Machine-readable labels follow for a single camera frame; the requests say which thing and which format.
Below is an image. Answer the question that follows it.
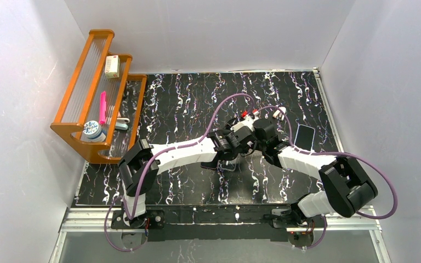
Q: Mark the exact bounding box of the clear magsafe phone case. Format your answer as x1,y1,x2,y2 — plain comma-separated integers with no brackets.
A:
218,160,238,171

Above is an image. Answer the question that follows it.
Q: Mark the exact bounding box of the purple phone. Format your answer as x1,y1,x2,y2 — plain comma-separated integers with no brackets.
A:
200,160,219,170

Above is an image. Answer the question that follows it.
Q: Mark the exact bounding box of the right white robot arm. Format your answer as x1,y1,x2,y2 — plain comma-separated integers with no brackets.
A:
253,119,378,218

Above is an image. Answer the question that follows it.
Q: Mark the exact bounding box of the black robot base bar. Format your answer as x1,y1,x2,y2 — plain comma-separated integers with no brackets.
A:
108,204,325,243

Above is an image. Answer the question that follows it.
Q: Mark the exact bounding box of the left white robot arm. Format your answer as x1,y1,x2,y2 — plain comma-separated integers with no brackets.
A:
118,125,256,221

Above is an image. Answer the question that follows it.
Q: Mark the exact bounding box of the teal and white stapler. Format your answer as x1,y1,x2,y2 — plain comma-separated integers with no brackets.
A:
115,117,130,131

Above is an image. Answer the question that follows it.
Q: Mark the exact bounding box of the orange wooden shelf rack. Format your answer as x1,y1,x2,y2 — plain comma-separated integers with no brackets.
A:
50,29,147,164

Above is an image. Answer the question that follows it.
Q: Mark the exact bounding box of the pink highlighter marker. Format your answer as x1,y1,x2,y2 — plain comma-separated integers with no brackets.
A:
98,91,107,124

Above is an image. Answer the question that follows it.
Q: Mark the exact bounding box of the blue and white tape roll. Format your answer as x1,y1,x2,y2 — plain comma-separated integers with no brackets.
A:
82,121,106,142

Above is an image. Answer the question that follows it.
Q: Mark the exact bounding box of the white and red box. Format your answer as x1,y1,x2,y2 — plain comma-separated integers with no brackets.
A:
104,55,121,79

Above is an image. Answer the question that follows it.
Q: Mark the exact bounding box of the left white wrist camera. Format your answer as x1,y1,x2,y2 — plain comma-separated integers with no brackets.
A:
230,116,255,132

